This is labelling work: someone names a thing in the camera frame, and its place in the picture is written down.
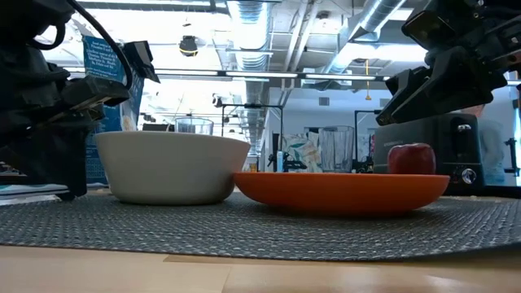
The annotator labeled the black toaster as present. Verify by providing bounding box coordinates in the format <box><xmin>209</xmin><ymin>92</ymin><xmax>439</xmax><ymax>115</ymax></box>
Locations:
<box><xmin>373</xmin><ymin>112</ymin><xmax>487</xmax><ymax>191</ymax></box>

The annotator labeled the clear empty glass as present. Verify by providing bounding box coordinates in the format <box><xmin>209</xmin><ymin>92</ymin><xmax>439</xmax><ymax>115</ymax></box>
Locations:
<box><xmin>318</xmin><ymin>125</ymin><xmax>357</xmax><ymax>174</ymax></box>

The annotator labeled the white bowl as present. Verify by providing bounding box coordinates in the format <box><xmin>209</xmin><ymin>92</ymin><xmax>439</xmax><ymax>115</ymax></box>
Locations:
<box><xmin>94</xmin><ymin>130</ymin><xmax>252</xmax><ymax>206</ymax></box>

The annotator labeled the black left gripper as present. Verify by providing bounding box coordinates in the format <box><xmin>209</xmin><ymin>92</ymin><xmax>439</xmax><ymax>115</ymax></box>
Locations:
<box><xmin>0</xmin><ymin>43</ymin><xmax>132</xmax><ymax>201</ymax></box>

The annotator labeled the grey woven placemat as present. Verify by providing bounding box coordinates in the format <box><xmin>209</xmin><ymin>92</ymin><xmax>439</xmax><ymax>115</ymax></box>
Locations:
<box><xmin>0</xmin><ymin>192</ymin><xmax>521</xmax><ymax>262</ymax></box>

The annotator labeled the black ceiling dome camera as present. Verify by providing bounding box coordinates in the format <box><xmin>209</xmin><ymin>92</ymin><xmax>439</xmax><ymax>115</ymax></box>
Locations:
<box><xmin>178</xmin><ymin>35</ymin><xmax>199</xmax><ymax>58</ymax></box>

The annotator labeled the red apple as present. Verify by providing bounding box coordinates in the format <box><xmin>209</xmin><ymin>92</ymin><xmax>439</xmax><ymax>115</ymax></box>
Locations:
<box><xmin>387</xmin><ymin>142</ymin><xmax>438</xmax><ymax>176</ymax></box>

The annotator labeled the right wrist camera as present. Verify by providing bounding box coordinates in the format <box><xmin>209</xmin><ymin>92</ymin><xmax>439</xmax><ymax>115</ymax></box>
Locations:
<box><xmin>401</xmin><ymin>9</ymin><xmax>453</xmax><ymax>52</ymax></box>

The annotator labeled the blue cereal box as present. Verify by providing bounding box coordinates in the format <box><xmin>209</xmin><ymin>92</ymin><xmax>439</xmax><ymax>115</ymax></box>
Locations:
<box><xmin>82</xmin><ymin>35</ymin><xmax>145</xmax><ymax>186</ymax></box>

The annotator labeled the person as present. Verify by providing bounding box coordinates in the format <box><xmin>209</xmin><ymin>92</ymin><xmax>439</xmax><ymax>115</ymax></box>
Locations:
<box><xmin>462</xmin><ymin>103</ymin><xmax>510</xmax><ymax>187</ymax></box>

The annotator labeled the patterned bag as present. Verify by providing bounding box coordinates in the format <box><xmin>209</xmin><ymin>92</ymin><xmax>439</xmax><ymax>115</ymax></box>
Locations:
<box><xmin>282</xmin><ymin>133</ymin><xmax>322</xmax><ymax>173</ymax></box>

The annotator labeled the glass of milk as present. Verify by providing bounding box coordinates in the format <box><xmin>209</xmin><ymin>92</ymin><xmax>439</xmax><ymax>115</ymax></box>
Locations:
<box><xmin>174</xmin><ymin>116</ymin><xmax>215</xmax><ymax>137</ymax></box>

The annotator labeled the orange plate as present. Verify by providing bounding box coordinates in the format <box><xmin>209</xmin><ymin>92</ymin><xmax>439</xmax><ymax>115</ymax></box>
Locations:
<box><xmin>234</xmin><ymin>172</ymin><xmax>451</xmax><ymax>217</ymax></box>

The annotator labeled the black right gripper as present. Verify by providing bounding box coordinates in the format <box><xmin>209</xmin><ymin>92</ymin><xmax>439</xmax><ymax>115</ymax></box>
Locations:
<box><xmin>374</xmin><ymin>0</ymin><xmax>521</xmax><ymax>127</ymax></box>

